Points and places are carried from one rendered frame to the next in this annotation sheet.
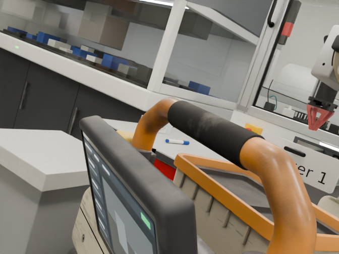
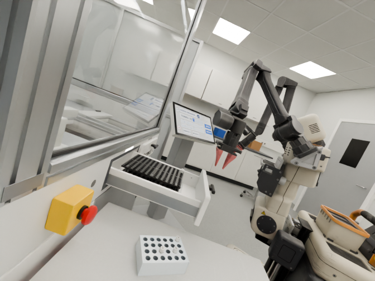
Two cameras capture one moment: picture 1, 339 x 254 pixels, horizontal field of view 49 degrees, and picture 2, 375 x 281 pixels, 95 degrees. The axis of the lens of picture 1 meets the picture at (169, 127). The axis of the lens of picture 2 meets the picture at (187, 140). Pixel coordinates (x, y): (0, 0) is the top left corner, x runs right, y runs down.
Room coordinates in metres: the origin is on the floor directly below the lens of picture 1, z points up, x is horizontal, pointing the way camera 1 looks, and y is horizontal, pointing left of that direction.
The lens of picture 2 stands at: (1.75, 0.00, 1.15)
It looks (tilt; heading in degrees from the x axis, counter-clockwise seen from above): 9 degrees down; 232
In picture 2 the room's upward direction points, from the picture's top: 21 degrees clockwise
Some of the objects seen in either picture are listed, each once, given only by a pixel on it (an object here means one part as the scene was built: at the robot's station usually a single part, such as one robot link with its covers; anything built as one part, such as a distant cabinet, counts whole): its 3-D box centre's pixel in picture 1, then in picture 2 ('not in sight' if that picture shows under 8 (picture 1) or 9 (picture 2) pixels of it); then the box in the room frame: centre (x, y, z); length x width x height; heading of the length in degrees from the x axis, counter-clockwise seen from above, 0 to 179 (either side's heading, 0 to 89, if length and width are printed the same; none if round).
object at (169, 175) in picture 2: not in sight; (154, 175); (1.41, -0.56, 0.87); 0.22 x 0.18 x 0.06; 142
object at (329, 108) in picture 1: (318, 116); (222, 156); (1.20, -0.44, 1.04); 0.07 x 0.07 x 0.09; 52
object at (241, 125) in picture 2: not in sight; (235, 126); (1.20, -0.44, 1.17); 0.07 x 0.06 x 0.07; 160
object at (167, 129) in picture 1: (156, 124); not in sight; (1.62, 0.06, 0.79); 0.13 x 0.09 x 0.05; 143
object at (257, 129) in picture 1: (251, 132); (72, 208); (1.69, -0.36, 0.88); 0.07 x 0.05 x 0.07; 52
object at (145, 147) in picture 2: not in sight; (148, 149); (1.31, -0.89, 0.87); 0.29 x 0.02 x 0.11; 52
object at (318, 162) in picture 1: (295, 160); (200, 192); (1.25, -0.44, 0.87); 0.29 x 0.02 x 0.11; 52
